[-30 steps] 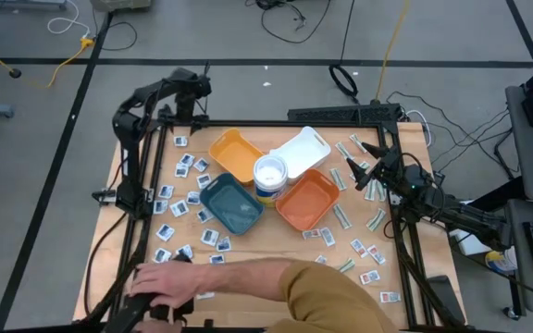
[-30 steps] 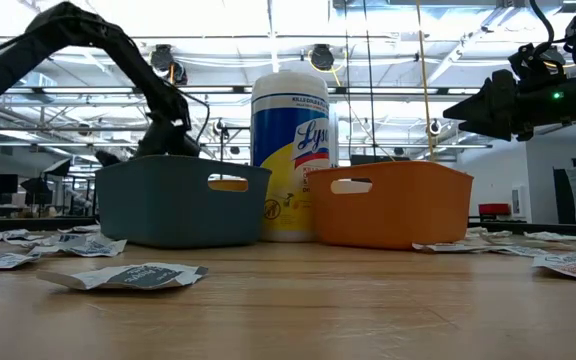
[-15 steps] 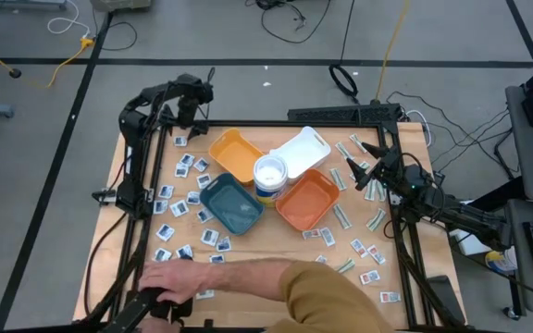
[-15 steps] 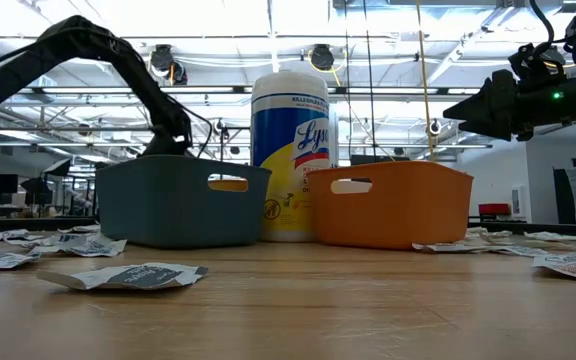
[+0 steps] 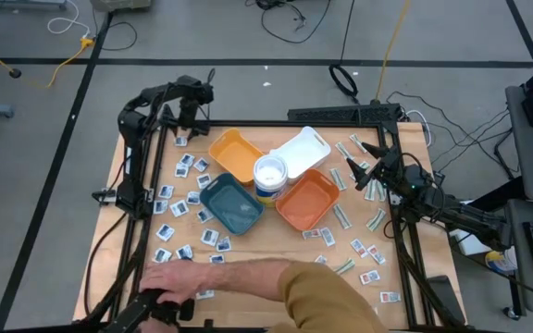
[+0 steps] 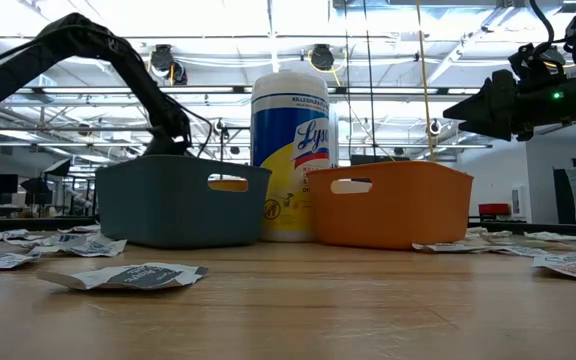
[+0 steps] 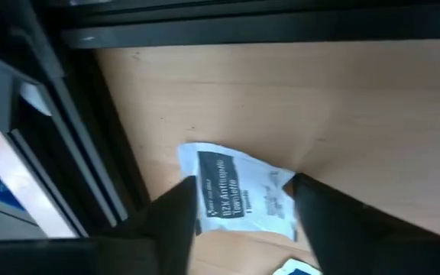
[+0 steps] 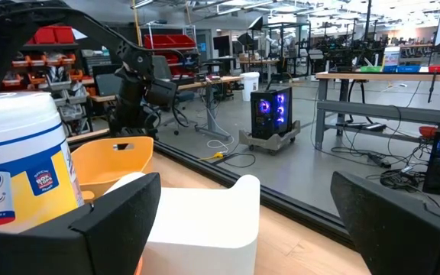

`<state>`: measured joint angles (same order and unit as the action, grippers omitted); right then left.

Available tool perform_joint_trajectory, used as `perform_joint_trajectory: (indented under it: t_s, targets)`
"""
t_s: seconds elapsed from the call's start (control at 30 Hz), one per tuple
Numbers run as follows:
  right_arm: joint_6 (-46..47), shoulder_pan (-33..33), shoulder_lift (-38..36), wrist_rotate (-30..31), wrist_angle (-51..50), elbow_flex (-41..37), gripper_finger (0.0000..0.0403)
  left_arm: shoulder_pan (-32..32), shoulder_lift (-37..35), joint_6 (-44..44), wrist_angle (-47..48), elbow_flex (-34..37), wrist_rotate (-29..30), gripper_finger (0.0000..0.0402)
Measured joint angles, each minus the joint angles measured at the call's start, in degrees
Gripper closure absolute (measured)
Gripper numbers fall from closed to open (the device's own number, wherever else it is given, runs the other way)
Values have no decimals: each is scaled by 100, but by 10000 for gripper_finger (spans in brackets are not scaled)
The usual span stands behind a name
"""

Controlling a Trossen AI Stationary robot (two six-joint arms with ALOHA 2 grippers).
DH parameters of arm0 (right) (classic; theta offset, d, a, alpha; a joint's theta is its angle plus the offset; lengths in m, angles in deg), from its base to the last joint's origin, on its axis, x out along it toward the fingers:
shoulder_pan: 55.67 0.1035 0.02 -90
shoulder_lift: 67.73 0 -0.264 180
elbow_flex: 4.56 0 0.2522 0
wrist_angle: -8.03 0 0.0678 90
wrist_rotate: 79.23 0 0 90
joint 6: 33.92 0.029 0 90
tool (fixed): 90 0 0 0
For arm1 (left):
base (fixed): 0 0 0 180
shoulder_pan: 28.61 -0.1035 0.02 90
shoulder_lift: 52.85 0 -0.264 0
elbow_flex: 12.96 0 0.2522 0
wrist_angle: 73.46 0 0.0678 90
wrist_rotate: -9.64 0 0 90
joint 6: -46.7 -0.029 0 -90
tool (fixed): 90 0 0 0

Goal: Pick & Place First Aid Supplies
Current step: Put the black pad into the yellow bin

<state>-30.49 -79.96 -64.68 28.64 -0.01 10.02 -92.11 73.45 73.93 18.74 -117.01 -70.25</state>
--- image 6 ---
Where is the black softbox light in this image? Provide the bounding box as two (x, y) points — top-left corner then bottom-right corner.
(42, 157), (73, 178)
(20, 177), (54, 206)

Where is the ceiling cable reel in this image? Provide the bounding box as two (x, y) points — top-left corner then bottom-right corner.
(148, 43), (189, 86)
(309, 43), (337, 72)

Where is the thin black hanging cable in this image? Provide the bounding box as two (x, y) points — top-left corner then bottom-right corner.
(342, 0), (353, 161)

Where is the orange plastic bin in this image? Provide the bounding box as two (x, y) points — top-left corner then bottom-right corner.
(306, 159), (475, 251)

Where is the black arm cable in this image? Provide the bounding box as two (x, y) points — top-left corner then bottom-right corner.
(165, 92), (214, 159)
(527, 0), (557, 51)

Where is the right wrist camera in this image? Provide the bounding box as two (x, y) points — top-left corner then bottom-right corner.
(506, 42), (568, 84)

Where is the red storage bin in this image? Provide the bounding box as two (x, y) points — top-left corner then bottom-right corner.
(477, 202), (512, 217)

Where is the white wall box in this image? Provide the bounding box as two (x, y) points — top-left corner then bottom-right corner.
(511, 185), (529, 217)

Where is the green striped bandage strip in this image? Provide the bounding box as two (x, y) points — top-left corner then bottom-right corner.
(465, 226), (514, 240)
(523, 225), (576, 244)

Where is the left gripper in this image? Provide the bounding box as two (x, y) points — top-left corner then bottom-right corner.
(142, 107), (193, 156)

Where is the yellow drop cable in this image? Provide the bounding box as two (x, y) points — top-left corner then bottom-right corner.
(415, 0), (437, 162)

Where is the disinfecting wipes canister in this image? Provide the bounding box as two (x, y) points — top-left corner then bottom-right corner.
(250, 69), (332, 244)

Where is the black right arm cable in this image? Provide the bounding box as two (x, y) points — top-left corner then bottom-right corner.
(527, 0), (557, 51)

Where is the black drop cable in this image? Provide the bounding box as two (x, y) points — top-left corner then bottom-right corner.
(362, 0), (378, 160)

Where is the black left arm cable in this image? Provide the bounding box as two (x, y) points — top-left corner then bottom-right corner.
(165, 92), (214, 159)

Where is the white packet dark print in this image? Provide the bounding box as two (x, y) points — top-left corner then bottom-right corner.
(2, 234), (45, 249)
(36, 262), (209, 292)

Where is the white packet red print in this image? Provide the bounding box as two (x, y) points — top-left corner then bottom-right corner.
(531, 249), (576, 284)
(411, 241), (499, 253)
(492, 244), (555, 258)

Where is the teal plastic bin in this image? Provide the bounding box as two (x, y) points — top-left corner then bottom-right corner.
(94, 153), (273, 250)

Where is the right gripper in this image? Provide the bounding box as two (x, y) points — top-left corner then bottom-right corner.
(442, 69), (572, 142)

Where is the black panel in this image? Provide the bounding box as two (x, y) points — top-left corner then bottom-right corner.
(552, 168), (576, 225)

